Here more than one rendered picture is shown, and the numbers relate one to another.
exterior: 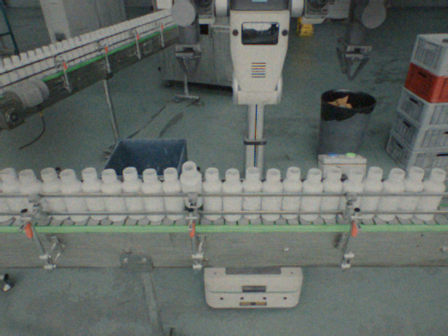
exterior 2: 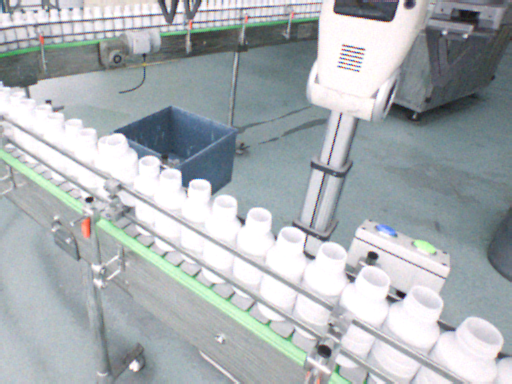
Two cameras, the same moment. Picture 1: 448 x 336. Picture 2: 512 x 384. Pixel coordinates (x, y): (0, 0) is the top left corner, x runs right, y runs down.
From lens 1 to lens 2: 55 cm
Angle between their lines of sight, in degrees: 31
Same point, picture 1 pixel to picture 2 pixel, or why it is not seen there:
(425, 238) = not seen: outside the picture
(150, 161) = (193, 142)
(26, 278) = not seen: hidden behind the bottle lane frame
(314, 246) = (262, 365)
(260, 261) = (186, 330)
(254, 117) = (333, 130)
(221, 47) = (411, 55)
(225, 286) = not seen: hidden behind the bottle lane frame
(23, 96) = (132, 41)
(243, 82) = (324, 71)
